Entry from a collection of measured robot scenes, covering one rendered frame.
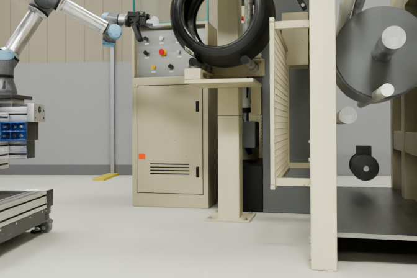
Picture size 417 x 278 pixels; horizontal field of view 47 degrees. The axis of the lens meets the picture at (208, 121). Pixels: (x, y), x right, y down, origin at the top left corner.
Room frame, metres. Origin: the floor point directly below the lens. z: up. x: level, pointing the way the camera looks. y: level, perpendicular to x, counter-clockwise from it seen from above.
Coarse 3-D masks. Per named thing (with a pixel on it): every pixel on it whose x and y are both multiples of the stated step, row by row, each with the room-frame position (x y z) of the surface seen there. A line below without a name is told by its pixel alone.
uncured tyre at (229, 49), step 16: (176, 0) 2.57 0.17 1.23; (192, 0) 2.81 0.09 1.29; (256, 0) 2.47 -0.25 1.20; (272, 0) 2.57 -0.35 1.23; (176, 16) 2.57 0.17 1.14; (192, 16) 2.82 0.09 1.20; (256, 16) 2.47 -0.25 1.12; (272, 16) 2.53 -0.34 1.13; (176, 32) 2.59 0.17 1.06; (192, 32) 2.82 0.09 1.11; (256, 32) 2.47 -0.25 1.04; (192, 48) 2.55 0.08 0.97; (208, 48) 2.53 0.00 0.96; (224, 48) 2.51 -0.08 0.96; (240, 48) 2.49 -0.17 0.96; (256, 48) 2.54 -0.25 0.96; (208, 64) 2.67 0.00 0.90; (224, 64) 2.58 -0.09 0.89
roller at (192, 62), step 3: (189, 60) 2.56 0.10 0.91; (192, 60) 2.55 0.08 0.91; (195, 60) 2.55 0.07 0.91; (198, 60) 2.60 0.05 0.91; (189, 63) 2.56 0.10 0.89; (192, 63) 2.55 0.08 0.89; (195, 63) 2.55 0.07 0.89; (198, 63) 2.59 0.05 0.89; (201, 63) 2.65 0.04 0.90; (204, 63) 2.74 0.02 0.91; (195, 66) 2.60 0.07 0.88; (198, 66) 2.63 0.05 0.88; (201, 66) 2.67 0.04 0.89; (204, 66) 2.73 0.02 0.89; (207, 66) 2.80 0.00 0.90; (204, 69) 2.77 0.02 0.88; (207, 69) 2.82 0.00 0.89; (210, 69) 2.88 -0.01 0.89
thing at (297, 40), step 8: (288, 16) 2.74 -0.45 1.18; (296, 16) 2.73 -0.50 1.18; (304, 16) 2.72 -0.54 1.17; (288, 32) 2.74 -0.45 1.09; (296, 32) 2.73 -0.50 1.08; (304, 32) 2.72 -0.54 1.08; (288, 40) 2.74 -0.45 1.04; (296, 40) 2.73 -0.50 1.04; (304, 40) 2.72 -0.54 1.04; (288, 48) 2.74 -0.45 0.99; (296, 48) 2.73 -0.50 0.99; (304, 48) 2.72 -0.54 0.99; (288, 56) 2.74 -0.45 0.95; (296, 56) 2.73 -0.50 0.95; (304, 56) 2.72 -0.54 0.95; (288, 64) 2.74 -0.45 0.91; (296, 64) 2.73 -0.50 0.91; (304, 64) 2.72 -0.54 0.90
